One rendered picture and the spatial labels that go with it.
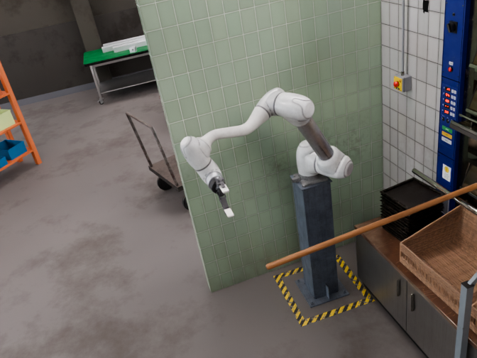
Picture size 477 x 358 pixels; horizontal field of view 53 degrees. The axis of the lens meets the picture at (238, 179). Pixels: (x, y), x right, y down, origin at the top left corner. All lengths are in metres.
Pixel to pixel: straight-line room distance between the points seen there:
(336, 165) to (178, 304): 1.78
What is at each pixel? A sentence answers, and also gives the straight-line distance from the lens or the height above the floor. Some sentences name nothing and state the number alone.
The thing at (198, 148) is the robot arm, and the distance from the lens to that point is 2.38.
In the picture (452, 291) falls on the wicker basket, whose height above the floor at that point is 0.70.
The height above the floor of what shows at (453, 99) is 1.49.
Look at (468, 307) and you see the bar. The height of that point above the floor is 0.82.
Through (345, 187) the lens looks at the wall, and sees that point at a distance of 3.96.
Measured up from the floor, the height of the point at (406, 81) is 1.48.
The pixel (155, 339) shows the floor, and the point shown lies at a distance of 3.81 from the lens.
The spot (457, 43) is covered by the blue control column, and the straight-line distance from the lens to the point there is 3.01.
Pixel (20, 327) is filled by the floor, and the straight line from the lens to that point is 4.46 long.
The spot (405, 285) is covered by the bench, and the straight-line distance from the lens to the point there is 3.20.
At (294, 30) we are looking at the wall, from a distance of 3.32.
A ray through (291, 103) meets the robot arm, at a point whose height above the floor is 1.72.
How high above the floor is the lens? 2.67
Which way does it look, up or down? 30 degrees down
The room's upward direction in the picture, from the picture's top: 11 degrees counter-clockwise
